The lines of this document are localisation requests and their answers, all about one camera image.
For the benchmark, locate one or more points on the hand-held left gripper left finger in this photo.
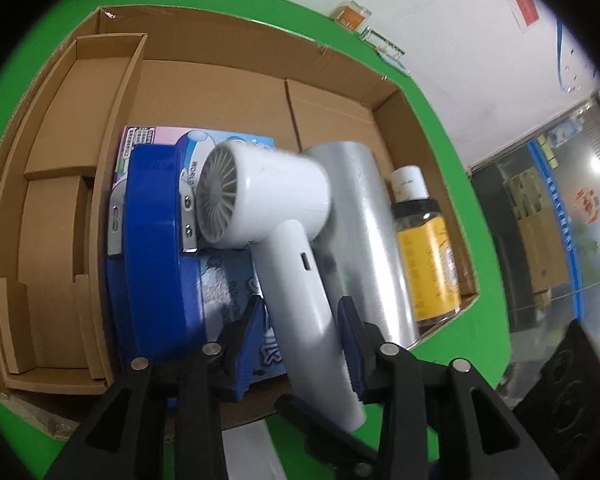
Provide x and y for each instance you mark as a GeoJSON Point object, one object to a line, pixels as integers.
{"type": "Point", "coordinates": [245, 360]}

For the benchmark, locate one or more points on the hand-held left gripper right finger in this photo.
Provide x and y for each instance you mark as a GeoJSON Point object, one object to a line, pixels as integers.
{"type": "Point", "coordinates": [351, 350]}

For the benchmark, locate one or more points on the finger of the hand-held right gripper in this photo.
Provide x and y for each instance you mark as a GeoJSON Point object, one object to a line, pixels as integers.
{"type": "Point", "coordinates": [325, 435]}

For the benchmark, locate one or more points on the colourful printed toy box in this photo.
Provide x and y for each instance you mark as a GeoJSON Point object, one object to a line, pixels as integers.
{"type": "Point", "coordinates": [225, 275]}

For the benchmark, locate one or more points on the white hair dryer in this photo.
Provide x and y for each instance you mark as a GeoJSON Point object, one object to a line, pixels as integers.
{"type": "Point", "coordinates": [290, 270]}

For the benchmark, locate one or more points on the yellow label jar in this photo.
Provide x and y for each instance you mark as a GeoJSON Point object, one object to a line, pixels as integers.
{"type": "Point", "coordinates": [427, 260]}

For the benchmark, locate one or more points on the silver foil roll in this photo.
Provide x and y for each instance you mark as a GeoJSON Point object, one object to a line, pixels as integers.
{"type": "Point", "coordinates": [365, 220]}

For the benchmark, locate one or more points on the blue round tin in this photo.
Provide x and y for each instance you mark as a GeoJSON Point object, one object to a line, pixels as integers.
{"type": "Point", "coordinates": [155, 260]}

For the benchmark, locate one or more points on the cardboard box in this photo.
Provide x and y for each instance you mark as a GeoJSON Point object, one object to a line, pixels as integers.
{"type": "Point", "coordinates": [205, 85]}

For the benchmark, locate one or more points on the glass door with notices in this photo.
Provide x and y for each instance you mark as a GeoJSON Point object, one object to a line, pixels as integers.
{"type": "Point", "coordinates": [555, 210]}

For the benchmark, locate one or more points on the clear plastic box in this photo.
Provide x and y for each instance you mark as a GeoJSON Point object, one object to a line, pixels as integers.
{"type": "Point", "coordinates": [385, 47]}

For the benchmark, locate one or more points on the small orange box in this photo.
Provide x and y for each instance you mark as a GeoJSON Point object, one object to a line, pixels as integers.
{"type": "Point", "coordinates": [350, 15]}

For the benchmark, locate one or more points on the blue wall decal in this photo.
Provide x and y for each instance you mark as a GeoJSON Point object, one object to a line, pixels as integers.
{"type": "Point", "coordinates": [562, 70]}

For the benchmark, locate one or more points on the red wall sign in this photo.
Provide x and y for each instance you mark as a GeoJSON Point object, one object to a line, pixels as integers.
{"type": "Point", "coordinates": [525, 7]}

